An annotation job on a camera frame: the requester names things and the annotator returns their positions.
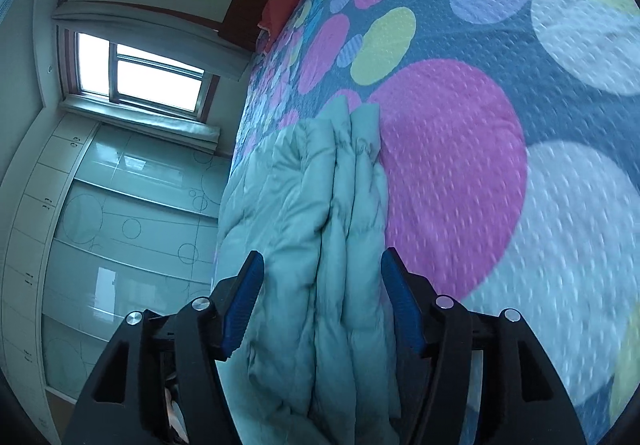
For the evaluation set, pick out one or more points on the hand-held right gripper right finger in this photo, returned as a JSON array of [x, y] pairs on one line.
[[400, 305]]

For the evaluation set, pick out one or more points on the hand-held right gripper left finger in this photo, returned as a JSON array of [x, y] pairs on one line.
[[242, 305]]

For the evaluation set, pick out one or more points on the light green puffer jacket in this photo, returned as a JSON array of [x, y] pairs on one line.
[[310, 225]]

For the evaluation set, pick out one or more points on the glass door wardrobe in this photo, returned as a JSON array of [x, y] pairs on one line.
[[115, 235]]

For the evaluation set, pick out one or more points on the bed with polka-dot cover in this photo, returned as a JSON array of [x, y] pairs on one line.
[[475, 150]]

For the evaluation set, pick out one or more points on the window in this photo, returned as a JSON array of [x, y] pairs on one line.
[[145, 75]]

